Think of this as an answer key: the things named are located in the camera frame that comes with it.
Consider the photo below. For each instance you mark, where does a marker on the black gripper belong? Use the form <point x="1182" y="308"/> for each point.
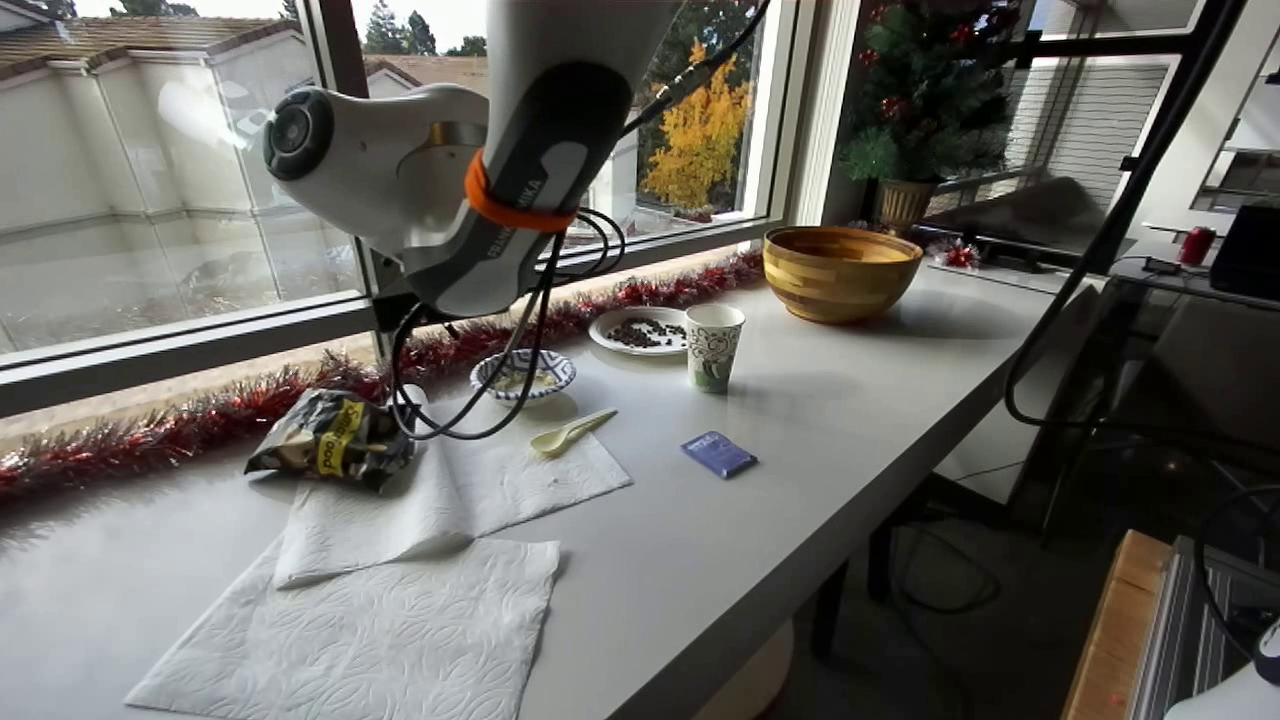
<point x="398" y="312"/>

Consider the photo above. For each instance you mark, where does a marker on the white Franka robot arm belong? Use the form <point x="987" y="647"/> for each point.
<point x="401" y="160"/>

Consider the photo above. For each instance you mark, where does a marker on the pale food bits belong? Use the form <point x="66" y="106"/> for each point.
<point x="514" y="383"/>

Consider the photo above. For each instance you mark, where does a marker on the crumpled black yellow snack bag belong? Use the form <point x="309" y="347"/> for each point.
<point x="326" y="442"/>

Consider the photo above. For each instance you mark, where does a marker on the creased white paper towel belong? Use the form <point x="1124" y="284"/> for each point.
<point x="443" y="513"/>

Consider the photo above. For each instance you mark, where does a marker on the cream plastic spoon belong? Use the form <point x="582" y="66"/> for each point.
<point x="565" y="435"/>

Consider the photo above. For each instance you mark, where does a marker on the dark food bits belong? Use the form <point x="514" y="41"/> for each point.
<point x="640" y="329"/>

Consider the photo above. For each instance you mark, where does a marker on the red tinsel garland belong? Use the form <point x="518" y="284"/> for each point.
<point x="163" y="435"/>

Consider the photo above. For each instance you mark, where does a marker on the patterned paper cup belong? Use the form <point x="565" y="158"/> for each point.
<point x="715" y="350"/>

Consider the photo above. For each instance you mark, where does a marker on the large white paper towel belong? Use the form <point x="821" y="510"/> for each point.
<point x="363" y="641"/>

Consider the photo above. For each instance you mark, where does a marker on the small blue packet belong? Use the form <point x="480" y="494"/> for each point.
<point x="716" y="454"/>

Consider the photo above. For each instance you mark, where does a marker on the large wooden bowl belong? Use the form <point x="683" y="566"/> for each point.
<point x="840" y="272"/>

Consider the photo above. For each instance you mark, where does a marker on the round beige stool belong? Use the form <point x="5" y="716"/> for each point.
<point x="753" y="682"/>

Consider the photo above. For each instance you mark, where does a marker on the small red ornament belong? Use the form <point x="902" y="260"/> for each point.
<point x="961" y="255"/>

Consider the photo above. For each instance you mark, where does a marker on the small potted Christmas tree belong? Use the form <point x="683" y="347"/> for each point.
<point x="920" y="93"/>

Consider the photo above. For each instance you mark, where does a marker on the wooden shelf board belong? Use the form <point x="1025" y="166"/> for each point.
<point x="1115" y="641"/>

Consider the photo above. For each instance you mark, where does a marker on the red cup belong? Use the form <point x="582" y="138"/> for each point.
<point x="1199" y="247"/>

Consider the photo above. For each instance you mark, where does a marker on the grey metal rack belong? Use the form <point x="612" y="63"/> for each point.
<point x="1174" y="625"/>

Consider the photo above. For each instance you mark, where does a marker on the dark window frame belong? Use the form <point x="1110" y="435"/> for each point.
<point x="203" y="340"/>

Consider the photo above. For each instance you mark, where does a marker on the black metal frame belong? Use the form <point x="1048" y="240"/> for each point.
<point x="1065" y="41"/>

